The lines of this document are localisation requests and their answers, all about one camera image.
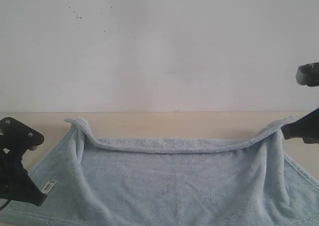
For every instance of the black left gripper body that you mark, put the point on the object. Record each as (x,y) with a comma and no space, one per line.
(12,175)

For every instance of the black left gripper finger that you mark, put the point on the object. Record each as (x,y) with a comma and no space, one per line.
(30,192)

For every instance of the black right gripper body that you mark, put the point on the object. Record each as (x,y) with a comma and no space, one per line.
(310,140)

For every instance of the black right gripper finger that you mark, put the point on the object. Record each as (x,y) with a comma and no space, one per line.
(306,128)

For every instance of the light blue fleece towel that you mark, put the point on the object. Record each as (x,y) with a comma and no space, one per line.
(170,182)

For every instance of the white barcode label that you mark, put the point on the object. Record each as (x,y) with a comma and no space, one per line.
(48,186)

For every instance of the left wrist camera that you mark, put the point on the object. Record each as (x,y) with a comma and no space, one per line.
(17,136)

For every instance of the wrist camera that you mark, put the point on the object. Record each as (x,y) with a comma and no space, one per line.
(17,136)
(308,74)

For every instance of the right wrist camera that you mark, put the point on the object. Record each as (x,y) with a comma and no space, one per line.
(308,74)

